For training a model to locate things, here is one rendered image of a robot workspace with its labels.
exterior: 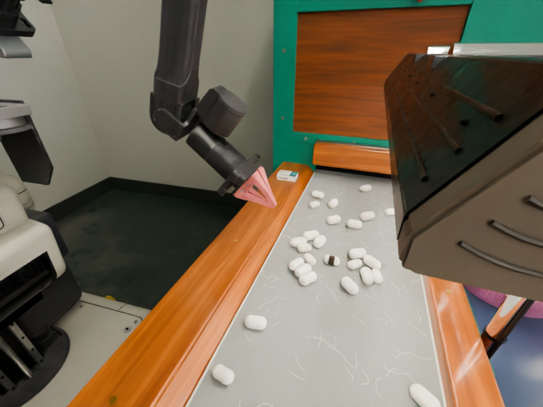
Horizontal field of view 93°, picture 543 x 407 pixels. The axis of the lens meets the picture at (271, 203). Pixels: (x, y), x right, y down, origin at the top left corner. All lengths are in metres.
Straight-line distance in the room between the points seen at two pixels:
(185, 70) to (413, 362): 0.55
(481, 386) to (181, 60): 0.60
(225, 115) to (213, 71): 1.47
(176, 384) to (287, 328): 0.17
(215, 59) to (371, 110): 1.24
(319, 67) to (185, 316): 0.75
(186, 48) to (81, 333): 0.99
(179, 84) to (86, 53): 2.06
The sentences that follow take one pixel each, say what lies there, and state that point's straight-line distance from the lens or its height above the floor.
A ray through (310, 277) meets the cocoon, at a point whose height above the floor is 0.76.
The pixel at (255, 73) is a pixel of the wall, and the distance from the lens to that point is 1.81.
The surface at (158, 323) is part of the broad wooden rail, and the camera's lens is 0.46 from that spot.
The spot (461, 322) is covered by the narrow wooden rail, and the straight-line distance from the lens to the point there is 0.51.
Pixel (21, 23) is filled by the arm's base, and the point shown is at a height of 1.16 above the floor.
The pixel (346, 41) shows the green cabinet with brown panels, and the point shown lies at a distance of 0.88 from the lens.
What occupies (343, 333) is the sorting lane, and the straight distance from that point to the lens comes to 0.46.
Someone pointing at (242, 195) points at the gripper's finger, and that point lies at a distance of 0.50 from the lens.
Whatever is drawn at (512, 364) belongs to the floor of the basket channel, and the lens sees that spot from 0.63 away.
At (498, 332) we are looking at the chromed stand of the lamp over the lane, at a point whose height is 0.79.
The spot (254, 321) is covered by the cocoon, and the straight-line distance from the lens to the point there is 0.44.
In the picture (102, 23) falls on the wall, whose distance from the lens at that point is 2.37.
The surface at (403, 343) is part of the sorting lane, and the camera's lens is 0.48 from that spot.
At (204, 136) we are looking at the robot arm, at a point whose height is 0.98.
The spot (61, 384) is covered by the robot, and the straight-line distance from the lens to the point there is 1.10.
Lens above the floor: 1.11
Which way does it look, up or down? 30 degrees down
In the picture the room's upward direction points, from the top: straight up
